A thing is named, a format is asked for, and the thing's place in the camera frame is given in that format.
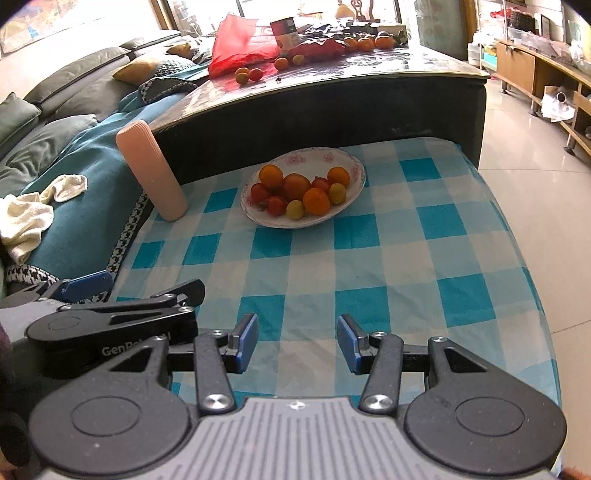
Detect houndstooth cushion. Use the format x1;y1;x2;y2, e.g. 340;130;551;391
148;58;197;80

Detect white paper bag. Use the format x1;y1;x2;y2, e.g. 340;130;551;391
540;85;579;123

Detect wooden chair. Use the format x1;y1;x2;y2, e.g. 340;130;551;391
335;0;384;21

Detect white storage drawers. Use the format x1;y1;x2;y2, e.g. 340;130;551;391
467;41;499;72

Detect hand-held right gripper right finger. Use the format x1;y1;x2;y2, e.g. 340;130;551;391
337;315;488;414

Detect wall painting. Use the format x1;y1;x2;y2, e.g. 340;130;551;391
0;14;107;54

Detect blue white checkered cloth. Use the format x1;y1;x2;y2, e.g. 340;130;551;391
108;136;561;416

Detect wooden media cabinet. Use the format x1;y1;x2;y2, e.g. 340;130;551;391
496;39;591;167

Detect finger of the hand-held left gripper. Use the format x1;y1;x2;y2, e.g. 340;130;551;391
4;271;115;306
60;279;206;324

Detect white floral rimmed plate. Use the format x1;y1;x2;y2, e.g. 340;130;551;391
241;147;367;230

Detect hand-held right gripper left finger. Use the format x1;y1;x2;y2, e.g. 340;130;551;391
111;314;258;414

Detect cream towel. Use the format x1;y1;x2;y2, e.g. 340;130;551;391
39;174;88;204
0;193;55;266

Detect pink ribbed cylinder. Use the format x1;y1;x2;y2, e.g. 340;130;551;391
115;120;188;222

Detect wicker basket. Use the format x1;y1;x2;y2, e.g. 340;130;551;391
510;10;541;31

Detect black patterned cloth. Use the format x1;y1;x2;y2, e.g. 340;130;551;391
300;21;409;44

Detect brown cushion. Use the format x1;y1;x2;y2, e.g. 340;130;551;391
165;41;200;58

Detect teal blanket with houndstooth trim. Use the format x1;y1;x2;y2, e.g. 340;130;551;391
0;76;201;296

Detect dark can with white label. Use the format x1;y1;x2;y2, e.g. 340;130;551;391
270;17;298;52

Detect mustard yellow cushion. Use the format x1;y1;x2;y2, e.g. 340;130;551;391
112;55;164;85

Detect large red tomato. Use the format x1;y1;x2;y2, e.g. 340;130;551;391
283;172;311;202

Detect dark red foil bag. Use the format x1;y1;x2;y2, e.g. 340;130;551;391
290;38;347;58

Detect red plastic bag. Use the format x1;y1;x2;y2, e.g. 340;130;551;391
208;13;282;78

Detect black coffee table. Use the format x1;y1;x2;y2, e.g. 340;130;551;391
148;37;490;185

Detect grey sofa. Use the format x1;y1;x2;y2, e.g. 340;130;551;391
0;30;185;195

